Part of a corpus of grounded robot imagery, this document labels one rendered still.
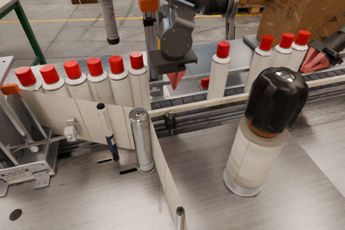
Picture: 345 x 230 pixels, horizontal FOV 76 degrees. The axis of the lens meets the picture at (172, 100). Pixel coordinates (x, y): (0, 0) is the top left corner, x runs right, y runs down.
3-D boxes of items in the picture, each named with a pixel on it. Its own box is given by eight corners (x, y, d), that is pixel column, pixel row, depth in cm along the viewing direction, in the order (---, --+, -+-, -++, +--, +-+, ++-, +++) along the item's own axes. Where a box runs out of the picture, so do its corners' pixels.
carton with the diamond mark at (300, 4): (283, 62, 96) (308, -4, 78) (255, 38, 113) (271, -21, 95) (341, 54, 101) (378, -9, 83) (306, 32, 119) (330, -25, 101)
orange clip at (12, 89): (3, 96, 46) (-2, 88, 44) (6, 90, 47) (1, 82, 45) (19, 93, 46) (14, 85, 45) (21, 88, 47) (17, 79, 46)
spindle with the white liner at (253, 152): (233, 202, 49) (276, 100, 29) (217, 166, 55) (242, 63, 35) (269, 191, 50) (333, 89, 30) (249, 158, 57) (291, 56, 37)
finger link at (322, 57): (304, 72, 72) (330, 50, 69) (290, 60, 77) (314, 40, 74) (312, 80, 76) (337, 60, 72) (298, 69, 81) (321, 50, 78)
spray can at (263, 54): (248, 98, 74) (265, 42, 60) (240, 89, 78) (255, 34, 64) (262, 95, 75) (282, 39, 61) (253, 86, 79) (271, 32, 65)
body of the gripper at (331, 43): (332, 57, 68) (355, 38, 65) (309, 41, 75) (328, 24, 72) (338, 66, 71) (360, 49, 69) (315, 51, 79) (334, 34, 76)
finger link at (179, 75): (186, 95, 56) (187, 63, 49) (157, 100, 54) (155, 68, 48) (178, 79, 61) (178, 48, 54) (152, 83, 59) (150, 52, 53)
